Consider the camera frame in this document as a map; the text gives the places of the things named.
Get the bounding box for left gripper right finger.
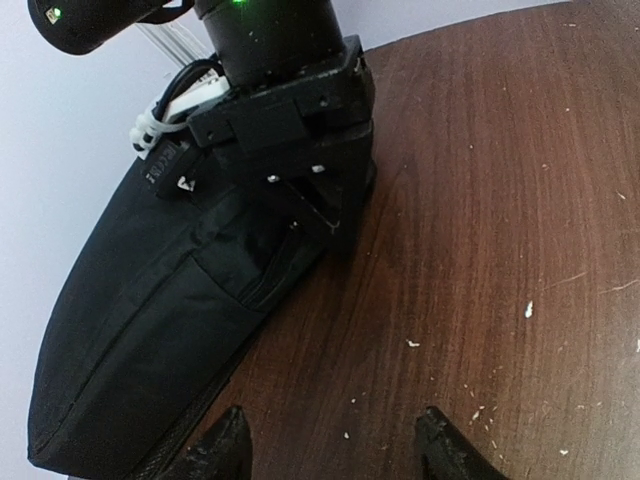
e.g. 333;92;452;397
414;406;507;480

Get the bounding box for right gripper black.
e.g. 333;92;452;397
188;35;375;235

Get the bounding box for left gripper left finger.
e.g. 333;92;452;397
172;406;253;480

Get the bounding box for black student bag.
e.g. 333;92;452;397
27;145;324;479

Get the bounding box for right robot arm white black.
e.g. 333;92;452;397
27;1;375;246

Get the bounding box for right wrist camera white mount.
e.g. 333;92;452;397
128;59;236;201

